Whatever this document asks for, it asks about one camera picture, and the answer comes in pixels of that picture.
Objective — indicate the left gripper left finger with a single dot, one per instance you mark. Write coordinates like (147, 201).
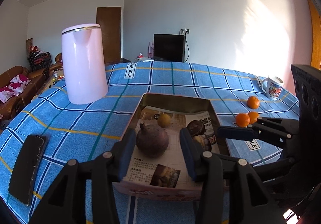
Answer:
(64, 200)

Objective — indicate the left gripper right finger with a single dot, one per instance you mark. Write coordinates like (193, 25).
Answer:
(249, 200)

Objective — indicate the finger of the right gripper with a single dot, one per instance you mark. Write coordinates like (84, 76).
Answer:
(282, 127)
(259, 132)

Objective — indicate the large orange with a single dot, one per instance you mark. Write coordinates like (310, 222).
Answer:
(253, 115)

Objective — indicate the dark purple passion fruit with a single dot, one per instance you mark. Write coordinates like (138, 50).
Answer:
(196, 128)

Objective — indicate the mandarin orange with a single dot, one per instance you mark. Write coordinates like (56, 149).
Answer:
(253, 102)

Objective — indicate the large purple round fruit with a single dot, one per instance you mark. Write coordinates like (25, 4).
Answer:
(152, 140)

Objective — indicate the printed white ceramic mug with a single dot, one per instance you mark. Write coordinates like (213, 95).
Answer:
(272, 87)

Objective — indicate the black smartphone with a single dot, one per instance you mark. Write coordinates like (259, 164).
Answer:
(26, 167)

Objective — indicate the small yellow fruit in tin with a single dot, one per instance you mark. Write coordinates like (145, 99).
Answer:
(164, 120)

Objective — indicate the orange wooden door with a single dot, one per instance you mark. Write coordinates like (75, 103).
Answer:
(316, 36)

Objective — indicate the blue plaid tablecloth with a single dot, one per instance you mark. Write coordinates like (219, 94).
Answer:
(85, 131)

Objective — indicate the pink metal tin box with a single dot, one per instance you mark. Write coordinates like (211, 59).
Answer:
(166, 177)

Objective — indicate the black television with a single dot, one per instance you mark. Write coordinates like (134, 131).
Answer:
(169, 47)

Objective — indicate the brown leather sofa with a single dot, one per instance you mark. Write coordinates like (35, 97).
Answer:
(15, 104)

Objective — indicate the tv stand cabinet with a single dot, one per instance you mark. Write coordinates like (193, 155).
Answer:
(140, 59)

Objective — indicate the pink floral cushion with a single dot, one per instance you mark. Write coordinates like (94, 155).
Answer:
(15, 87)

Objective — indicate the brown leather armchair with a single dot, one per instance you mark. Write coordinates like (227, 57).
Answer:
(58, 66)

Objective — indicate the dark brown interior door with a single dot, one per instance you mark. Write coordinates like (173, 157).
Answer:
(109, 19)

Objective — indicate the wall socket with cable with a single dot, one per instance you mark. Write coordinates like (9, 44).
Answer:
(185, 32)

